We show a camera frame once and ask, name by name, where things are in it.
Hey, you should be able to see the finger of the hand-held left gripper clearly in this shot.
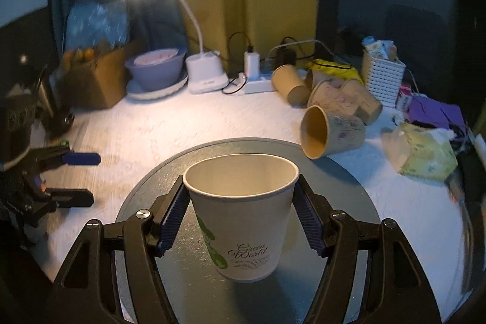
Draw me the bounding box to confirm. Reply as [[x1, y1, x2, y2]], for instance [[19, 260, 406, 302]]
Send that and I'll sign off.
[[34, 142, 101, 173], [38, 188, 95, 211]]

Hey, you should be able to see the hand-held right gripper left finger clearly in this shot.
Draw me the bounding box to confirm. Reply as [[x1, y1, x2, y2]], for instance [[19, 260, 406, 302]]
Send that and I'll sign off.
[[52, 175, 190, 324]]

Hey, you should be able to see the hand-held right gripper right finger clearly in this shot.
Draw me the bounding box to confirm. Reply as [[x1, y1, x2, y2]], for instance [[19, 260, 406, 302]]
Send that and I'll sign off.
[[292, 174, 443, 324]]

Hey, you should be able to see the white paper cup green print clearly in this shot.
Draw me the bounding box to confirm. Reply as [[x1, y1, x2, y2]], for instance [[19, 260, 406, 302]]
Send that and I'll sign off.
[[183, 154, 300, 284]]

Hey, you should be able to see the brown paper cup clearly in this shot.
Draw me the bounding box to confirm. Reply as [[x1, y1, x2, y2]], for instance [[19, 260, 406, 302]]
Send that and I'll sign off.
[[340, 78, 383, 126], [300, 104, 367, 161], [271, 64, 312, 107], [307, 79, 363, 118]]

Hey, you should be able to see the grey round turntable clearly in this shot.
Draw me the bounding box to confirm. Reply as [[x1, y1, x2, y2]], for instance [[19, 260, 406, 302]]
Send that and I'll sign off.
[[115, 137, 381, 324]]

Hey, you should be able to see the brown cardboard box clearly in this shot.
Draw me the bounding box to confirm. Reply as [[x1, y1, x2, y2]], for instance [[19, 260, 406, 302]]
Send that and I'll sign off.
[[60, 40, 143, 110]]

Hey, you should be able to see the white plate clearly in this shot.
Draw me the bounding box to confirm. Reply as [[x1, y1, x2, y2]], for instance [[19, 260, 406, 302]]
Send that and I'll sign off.
[[125, 70, 189, 101]]

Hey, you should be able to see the purple bowl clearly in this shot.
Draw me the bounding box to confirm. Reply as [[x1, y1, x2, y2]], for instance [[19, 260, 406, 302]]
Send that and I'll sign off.
[[125, 48, 187, 91]]

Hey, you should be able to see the blue patterned bag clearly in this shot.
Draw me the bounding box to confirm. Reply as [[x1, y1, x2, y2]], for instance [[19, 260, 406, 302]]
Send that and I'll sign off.
[[65, 0, 130, 52]]

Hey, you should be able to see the tissue pack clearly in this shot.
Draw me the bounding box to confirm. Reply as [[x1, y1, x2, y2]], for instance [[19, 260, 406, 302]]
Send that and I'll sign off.
[[381, 122, 458, 181]]

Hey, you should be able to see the white power strip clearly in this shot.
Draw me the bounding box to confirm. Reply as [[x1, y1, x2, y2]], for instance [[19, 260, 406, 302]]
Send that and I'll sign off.
[[238, 71, 279, 95]]

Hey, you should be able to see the yellow plastic bag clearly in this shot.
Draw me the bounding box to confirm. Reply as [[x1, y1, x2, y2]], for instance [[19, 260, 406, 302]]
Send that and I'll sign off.
[[306, 59, 365, 85]]

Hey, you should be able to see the pink white small box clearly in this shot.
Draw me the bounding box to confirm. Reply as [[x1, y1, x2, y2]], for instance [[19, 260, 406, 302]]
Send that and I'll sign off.
[[395, 83, 415, 111]]

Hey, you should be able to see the white desk lamp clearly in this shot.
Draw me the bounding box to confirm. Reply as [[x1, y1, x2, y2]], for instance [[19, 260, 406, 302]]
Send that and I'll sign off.
[[126, 0, 228, 94]]

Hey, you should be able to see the white woven basket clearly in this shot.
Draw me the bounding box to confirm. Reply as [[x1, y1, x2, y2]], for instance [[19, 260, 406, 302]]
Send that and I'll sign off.
[[361, 49, 407, 108]]

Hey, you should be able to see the black power adapter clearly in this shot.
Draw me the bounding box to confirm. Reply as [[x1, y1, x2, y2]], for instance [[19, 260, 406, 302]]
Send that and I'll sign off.
[[274, 47, 297, 67]]

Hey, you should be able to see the white charger plug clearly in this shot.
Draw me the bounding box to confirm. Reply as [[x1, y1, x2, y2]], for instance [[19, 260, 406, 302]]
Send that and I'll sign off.
[[244, 51, 261, 79]]

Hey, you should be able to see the purple cloth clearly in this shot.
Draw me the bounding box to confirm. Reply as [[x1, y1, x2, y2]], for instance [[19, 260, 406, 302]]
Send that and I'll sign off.
[[408, 95, 466, 131]]

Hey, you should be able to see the white cable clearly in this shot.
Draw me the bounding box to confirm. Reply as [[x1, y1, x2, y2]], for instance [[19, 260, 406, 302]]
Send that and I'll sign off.
[[264, 39, 352, 70]]

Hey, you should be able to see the black cable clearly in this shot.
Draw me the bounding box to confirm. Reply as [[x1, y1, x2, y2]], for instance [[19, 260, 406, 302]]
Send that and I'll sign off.
[[222, 32, 255, 95]]

